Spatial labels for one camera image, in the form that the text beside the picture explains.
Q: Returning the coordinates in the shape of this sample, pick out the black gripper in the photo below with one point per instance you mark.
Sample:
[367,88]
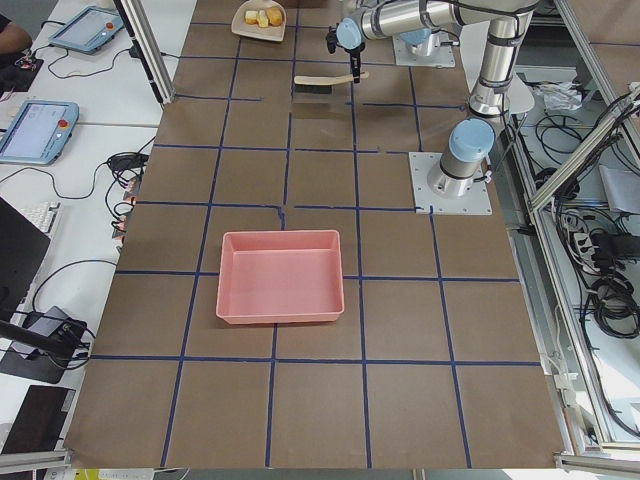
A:
[354,55]

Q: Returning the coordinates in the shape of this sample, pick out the beige hand brush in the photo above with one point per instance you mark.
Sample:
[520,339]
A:
[324,84]

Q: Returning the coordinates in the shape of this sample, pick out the brown potato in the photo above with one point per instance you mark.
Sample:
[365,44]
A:
[274,16]

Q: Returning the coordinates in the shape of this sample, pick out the apple core piece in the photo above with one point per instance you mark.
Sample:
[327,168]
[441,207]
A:
[263,20]
[251,17]

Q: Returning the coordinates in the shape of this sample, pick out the beige plastic dustpan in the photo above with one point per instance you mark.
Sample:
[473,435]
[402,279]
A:
[271,34]

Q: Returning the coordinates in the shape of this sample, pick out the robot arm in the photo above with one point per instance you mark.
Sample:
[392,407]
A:
[425,27]

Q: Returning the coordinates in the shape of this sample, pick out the pink plastic bin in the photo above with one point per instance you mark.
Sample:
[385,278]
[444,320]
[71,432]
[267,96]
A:
[270,277]

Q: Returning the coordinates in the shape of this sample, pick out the black power adapter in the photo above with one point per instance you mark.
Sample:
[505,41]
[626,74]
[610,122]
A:
[127,161]

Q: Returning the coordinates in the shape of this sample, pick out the blue teach pendant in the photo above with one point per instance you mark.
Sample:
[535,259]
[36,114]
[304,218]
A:
[39,132]
[88,31]

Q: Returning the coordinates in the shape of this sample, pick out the white keyboard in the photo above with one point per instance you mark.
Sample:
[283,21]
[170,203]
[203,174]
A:
[44,215]

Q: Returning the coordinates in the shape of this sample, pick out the black laptop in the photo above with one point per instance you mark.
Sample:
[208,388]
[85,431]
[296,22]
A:
[23,249]

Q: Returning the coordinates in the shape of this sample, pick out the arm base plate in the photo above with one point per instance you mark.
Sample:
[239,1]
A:
[436,193]
[425,48]

